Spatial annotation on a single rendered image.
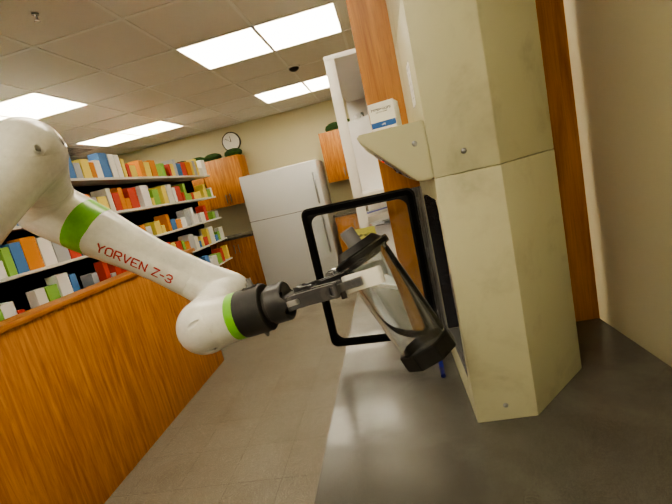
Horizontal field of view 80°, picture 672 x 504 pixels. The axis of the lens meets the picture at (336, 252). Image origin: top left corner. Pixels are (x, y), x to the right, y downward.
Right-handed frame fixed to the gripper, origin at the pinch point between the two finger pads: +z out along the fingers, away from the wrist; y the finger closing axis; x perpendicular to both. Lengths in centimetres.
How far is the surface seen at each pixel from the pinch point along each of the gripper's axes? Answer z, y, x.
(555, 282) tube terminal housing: 31.8, 13.4, 14.4
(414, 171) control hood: 12.6, 0.1, -14.4
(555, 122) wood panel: 50, 38, -17
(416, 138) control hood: 14.6, -0.4, -19.4
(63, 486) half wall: -196, 88, 66
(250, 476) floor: -117, 121, 100
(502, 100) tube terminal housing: 29.9, 2.4, -20.7
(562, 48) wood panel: 55, 37, -33
